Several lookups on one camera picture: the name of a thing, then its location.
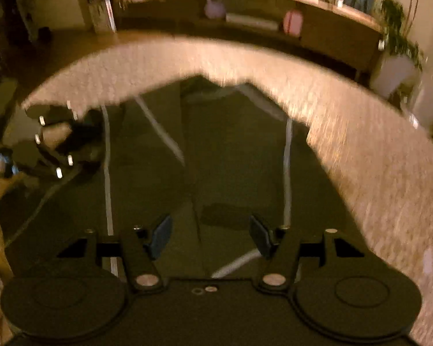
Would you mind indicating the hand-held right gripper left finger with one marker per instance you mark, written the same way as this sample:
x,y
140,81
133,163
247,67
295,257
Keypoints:
x,y
160,238

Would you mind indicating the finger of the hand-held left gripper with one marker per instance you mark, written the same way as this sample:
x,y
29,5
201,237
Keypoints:
x,y
83,155
88,122

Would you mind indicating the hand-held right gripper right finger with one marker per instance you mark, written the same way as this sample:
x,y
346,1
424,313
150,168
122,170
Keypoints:
x,y
261,236

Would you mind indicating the black garment with grey seams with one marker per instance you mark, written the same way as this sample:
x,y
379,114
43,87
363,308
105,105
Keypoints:
x,y
231,158

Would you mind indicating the printed cardboard box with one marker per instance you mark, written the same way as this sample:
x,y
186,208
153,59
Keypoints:
x,y
101,16

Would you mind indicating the lace tablecloth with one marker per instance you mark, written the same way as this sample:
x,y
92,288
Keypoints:
x,y
382,173

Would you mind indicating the low wooden cabinet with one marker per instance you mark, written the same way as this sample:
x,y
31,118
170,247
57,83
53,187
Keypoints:
x,y
259,47

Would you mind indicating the white book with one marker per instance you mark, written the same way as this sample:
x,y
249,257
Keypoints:
x,y
250,21

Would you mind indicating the plant in white pot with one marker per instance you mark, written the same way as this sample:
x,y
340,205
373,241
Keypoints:
x,y
393,68

